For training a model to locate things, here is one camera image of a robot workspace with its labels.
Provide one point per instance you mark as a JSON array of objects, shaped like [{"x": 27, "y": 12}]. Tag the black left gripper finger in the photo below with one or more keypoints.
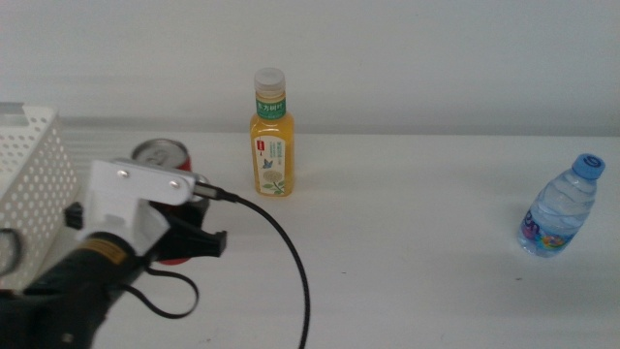
[{"x": 201, "y": 207}]

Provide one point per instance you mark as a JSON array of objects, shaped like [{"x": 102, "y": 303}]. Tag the red soda can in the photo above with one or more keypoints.
[{"x": 160, "y": 152}]

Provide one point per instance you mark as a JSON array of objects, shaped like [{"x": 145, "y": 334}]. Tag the yellow tea bottle green label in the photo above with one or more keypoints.
[{"x": 272, "y": 155}]

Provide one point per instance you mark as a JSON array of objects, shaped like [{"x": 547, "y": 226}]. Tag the clear water bottle blue cap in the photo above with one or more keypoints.
[{"x": 557, "y": 208}]

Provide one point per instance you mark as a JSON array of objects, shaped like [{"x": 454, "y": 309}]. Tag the white perforated plastic basket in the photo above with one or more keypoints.
[{"x": 34, "y": 184}]

